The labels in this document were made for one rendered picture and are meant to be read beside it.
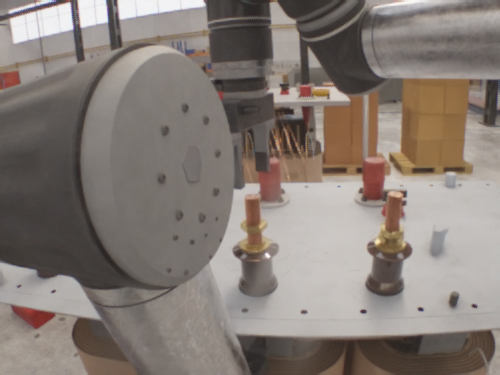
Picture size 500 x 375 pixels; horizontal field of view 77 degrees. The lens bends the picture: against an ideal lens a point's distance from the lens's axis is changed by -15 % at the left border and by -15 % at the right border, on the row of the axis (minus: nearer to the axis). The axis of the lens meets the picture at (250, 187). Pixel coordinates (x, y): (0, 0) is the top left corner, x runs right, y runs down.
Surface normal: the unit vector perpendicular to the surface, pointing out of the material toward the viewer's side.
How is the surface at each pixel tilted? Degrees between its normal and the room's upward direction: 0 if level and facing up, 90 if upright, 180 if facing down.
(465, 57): 119
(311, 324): 11
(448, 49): 112
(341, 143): 90
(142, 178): 83
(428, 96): 90
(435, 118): 90
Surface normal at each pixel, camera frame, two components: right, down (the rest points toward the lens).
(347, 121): -0.16, 0.36
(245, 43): 0.11, 0.35
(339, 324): -0.10, -0.85
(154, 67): 0.89, -0.13
